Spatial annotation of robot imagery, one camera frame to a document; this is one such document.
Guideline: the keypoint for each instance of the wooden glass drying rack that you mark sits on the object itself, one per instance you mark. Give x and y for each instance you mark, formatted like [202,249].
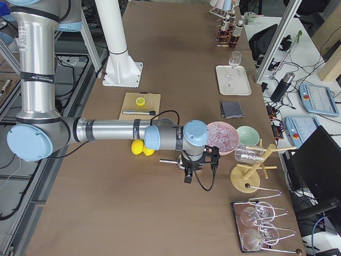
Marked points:
[244,176]

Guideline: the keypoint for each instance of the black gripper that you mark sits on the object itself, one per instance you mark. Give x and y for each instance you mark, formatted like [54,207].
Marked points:
[191,165]

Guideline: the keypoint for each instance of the steel muddler black tip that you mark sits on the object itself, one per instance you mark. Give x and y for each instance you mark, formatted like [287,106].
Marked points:
[134,112]

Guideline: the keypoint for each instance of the tea bottle white cap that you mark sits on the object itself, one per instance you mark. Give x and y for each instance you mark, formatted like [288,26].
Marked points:
[236,33]

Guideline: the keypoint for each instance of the pink bowl of ice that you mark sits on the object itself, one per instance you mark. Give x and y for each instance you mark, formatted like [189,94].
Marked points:
[223,136]

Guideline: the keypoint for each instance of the blue teach pendant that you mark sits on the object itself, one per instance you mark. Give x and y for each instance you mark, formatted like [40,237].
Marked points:
[317,99]
[300,128]

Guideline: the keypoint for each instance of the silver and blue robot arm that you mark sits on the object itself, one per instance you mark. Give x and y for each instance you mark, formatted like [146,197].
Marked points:
[41,130]

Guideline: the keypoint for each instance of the black laptop monitor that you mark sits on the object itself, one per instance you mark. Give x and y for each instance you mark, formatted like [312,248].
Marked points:
[315,165]

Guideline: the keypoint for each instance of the glass jar on rack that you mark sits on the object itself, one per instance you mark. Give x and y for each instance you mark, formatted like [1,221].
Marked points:
[249,154]

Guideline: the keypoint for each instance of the clear wine glass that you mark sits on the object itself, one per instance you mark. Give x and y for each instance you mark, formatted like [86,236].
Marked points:
[234,61]

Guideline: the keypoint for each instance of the bamboo cutting board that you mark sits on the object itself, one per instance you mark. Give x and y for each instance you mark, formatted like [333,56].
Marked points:
[152,103]

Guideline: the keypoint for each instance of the steel ice scoop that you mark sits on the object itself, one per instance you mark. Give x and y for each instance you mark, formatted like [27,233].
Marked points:
[178,162]

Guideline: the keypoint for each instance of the black thermos bottle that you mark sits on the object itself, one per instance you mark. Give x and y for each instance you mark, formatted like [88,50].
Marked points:
[282,87]

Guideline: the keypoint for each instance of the black tray with glasses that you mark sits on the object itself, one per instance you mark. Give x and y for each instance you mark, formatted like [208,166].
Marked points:
[255,229]

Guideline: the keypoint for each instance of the metal rod green tip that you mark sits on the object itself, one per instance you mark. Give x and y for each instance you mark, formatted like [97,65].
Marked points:
[296,40]

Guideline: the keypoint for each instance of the half lemon slice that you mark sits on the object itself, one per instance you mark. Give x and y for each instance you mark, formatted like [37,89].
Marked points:
[140,101]

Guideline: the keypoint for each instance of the folded grey cloth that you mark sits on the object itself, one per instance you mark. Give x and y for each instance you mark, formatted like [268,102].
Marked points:
[231,110]

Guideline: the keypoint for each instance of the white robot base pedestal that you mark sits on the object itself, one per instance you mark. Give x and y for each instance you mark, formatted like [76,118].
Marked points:
[121,69]

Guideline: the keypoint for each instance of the white rabbit tray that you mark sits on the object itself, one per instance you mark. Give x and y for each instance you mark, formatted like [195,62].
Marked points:
[232,81]

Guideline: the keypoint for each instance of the green ceramic bowl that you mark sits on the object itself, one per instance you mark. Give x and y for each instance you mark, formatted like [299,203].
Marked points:
[248,135]

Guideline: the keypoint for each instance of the yellow lemon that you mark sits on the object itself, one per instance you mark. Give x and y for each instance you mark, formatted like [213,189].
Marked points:
[147,151]
[137,147]

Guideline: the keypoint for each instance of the aluminium frame post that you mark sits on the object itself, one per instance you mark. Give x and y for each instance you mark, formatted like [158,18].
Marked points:
[289,13]

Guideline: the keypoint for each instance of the copper wire bottle basket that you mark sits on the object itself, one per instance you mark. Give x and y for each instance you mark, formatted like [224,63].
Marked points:
[217,29]

